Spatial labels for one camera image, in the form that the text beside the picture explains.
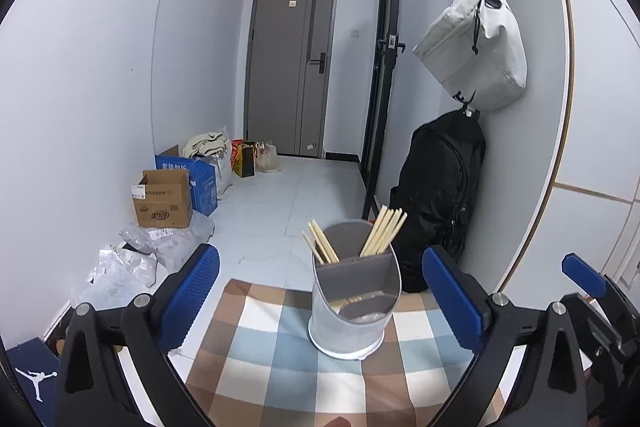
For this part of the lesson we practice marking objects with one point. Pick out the white plastic bag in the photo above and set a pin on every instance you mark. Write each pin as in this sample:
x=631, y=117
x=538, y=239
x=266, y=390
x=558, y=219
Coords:
x=224, y=172

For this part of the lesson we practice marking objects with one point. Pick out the grey parcel bags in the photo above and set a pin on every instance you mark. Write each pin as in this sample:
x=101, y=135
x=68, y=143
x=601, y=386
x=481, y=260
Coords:
x=170, y=242

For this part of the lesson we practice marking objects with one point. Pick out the brown cardboard box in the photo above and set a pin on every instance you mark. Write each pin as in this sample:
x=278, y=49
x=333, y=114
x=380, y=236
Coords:
x=162, y=204

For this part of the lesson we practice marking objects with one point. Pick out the blue cardboard box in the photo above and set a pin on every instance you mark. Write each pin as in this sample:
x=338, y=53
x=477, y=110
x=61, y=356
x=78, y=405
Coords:
x=202, y=187

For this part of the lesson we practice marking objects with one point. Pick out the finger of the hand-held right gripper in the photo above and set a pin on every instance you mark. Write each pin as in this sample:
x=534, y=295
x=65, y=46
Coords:
x=597, y=332
x=585, y=274

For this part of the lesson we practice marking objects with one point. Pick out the black backpack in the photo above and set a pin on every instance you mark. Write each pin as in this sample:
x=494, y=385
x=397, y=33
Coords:
x=440, y=192

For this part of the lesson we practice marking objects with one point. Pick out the dark blue shoebox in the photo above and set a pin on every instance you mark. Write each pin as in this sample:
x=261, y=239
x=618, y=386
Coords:
x=32, y=372

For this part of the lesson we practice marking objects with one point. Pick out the orange and black paper bag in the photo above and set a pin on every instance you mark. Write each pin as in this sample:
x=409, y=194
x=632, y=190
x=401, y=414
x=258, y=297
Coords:
x=244, y=159

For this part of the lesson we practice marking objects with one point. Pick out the grey mesh utensil holder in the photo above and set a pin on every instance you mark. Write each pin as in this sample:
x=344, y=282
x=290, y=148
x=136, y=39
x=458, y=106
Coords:
x=345, y=327

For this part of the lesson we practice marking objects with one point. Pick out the pale plastic shopping bag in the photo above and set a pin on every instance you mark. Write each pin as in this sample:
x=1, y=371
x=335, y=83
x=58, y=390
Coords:
x=267, y=159

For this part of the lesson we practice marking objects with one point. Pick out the bundle of wooden chopsticks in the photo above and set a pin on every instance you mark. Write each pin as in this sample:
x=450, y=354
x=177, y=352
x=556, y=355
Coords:
x=382, y=232

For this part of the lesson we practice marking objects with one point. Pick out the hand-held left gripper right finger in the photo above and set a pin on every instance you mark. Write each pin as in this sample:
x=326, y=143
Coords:
x=452, y=297

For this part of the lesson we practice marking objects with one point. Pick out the grey entrance door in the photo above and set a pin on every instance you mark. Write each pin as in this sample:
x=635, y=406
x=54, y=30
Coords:
x=280, y=67

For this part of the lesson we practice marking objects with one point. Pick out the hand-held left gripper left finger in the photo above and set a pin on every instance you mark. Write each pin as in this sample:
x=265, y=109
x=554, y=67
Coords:
x=192, y=292

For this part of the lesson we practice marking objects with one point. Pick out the black framed door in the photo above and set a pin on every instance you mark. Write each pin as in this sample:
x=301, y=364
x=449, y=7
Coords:
x=377, y=107

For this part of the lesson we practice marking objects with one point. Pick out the white shoulder bag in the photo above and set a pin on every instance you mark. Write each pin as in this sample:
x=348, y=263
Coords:
x=475, y=52

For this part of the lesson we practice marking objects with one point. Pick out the beige folded cloth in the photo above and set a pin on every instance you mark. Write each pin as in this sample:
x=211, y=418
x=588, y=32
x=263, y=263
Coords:
x=205, y=144

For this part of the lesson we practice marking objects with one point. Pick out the white wardrobe panel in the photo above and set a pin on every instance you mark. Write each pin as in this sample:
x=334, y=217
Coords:
x=600, y=107

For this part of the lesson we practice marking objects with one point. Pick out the checkered tablecloth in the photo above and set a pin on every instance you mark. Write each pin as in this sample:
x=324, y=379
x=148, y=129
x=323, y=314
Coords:
x=270, y=357

